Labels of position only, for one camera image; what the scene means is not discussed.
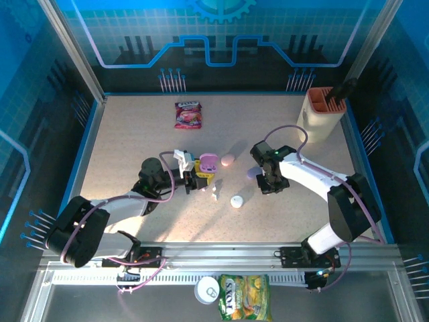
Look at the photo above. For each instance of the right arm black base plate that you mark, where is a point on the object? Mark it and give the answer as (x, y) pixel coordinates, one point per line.
(288, 256)

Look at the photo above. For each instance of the lavender earbud charging case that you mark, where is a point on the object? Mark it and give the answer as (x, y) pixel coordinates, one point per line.
(253, 172)

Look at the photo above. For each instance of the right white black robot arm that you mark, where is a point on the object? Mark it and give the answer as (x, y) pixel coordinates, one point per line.
(308, 174)

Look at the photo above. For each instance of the red Fox's candy bag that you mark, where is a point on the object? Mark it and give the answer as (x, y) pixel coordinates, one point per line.
(187, 115)

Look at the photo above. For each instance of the aluminium mounting rail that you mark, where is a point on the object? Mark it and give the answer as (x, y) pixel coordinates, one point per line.
(218, 253)

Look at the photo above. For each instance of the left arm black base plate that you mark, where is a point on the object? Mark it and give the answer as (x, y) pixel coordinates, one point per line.
(152, 251)

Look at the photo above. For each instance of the white round tin can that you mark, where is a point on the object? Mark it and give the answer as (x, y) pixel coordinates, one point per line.
(204, 292)

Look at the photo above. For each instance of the aluminium frame post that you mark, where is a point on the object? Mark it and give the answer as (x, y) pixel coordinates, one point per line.
(73, 50)
(377, 33)

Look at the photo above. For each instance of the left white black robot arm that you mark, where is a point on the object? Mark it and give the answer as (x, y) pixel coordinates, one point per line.
(124, 206)

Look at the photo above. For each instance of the white round earbud charging case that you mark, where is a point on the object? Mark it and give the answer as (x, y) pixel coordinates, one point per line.
(237, 201)

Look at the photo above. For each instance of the beige utensil holder orange rim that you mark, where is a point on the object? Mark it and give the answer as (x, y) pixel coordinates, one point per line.
(315, 124)

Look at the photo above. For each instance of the mauve hinged earbud charging case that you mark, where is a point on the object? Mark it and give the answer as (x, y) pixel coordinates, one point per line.
(208, 158)

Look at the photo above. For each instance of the pink earbud charging case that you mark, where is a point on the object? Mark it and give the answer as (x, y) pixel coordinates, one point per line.
(228, 160)

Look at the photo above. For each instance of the green Fox's candy bag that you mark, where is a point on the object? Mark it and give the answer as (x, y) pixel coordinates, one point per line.
(244, 295)

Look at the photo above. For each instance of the aluminium table side rail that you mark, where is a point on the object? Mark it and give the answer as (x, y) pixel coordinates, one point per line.
(82, 167)
(358, 154)

